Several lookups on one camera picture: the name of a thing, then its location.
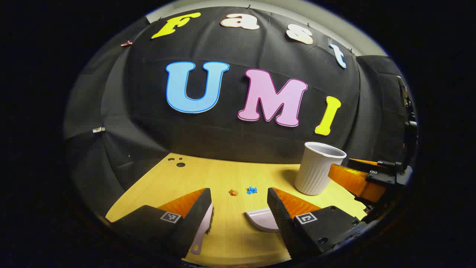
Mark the dark stand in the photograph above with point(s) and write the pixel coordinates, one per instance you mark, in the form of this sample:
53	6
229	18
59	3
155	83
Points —
409	126

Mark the small lilac broom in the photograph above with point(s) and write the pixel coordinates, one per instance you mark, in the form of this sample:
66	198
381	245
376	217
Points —
202	230

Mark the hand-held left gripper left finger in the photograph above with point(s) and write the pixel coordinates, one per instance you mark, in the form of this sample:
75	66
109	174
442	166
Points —
197	216

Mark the small red clip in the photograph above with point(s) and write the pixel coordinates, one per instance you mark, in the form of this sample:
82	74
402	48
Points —
126	43

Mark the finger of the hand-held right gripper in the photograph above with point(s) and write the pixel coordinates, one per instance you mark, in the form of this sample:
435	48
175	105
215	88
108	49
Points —
366	163
353	180

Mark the small white clip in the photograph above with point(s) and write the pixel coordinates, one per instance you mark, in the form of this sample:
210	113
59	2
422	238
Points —
98	129

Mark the blue paper trash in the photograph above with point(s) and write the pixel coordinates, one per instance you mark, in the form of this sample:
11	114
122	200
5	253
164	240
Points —
252	190

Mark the yellow wooden desktop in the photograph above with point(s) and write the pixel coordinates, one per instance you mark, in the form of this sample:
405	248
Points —
223	171

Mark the black backdrop cloth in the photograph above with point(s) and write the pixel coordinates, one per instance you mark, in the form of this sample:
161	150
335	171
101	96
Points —
230	137

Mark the white ribbed garbage bin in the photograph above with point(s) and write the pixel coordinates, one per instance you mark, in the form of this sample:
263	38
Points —
316	171

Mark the orange paper trash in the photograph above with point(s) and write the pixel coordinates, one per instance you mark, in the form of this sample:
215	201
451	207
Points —
233	192

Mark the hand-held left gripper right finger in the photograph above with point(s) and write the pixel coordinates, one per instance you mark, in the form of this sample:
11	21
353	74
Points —
279	216

